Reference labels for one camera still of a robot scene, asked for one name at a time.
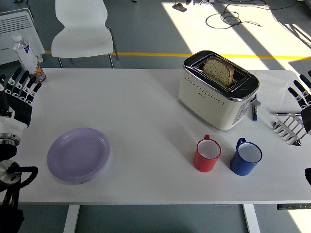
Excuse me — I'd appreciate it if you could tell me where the clear plastic drink bottle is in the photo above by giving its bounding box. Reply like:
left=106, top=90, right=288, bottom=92
left=11, top=33, right=47, bottom=84

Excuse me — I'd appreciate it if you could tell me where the black table control panel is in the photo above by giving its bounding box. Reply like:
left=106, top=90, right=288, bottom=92
left=276, top=203, right=311, bottom=210

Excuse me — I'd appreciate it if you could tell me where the cream and chrome toaster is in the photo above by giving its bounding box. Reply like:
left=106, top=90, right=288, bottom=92
left=178, top=50, right=260, bottom=132

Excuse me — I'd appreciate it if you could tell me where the purple plastic plate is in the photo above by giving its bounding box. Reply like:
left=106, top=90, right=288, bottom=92
left=47, top=127, right=111, bottom=183

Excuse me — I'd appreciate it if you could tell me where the silver metal toast rack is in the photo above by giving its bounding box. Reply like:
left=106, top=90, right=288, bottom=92
left=272, top=114, right=308, bottom=147

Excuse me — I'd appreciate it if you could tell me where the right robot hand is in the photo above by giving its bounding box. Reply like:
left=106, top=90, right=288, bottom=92
left=288, top=70, right=311, bottom=134

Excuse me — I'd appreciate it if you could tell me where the blue marker pen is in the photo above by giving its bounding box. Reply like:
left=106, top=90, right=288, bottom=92
left=251, top=94, right=259, bottom=122

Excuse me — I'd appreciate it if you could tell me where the white paper sheet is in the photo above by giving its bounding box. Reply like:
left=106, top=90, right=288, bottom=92
left=254, top=70, right=289, bottom=111

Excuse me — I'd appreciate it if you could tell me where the white panel heater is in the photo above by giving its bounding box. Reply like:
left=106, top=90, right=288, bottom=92
left=0, top=8, right=46, bottom=66

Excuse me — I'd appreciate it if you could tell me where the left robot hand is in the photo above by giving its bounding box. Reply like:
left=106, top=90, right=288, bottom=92
left=0, top=67, right=42, bottom=136

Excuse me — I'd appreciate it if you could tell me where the blue enamel mug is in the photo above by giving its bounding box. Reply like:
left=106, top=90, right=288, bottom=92
left=229, top=137, right=263, bottom=176

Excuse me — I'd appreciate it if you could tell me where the black and silver pen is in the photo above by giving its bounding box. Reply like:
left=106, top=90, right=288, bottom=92
left=272, top=111, right=302, bottom=116

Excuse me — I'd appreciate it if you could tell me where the black wedge floor object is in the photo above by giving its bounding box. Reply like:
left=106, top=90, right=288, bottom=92
left=172, top=2, right=188, bottom=12

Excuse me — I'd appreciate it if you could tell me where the white plastic chair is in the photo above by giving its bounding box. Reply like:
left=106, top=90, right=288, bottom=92
left=51, top=0, right=120, bottom=69

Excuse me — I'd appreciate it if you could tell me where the black coiled floor cable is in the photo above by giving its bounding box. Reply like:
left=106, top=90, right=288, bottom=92
left=205, top=2, right=264, bottom=30

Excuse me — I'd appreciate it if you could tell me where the brown bread slice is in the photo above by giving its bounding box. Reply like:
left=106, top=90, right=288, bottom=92
left=203, top=57, right=235, bottom=87

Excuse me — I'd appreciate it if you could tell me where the red enamel mug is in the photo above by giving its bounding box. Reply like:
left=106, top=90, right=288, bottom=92
left=193, top=134, right=222, bottom=173

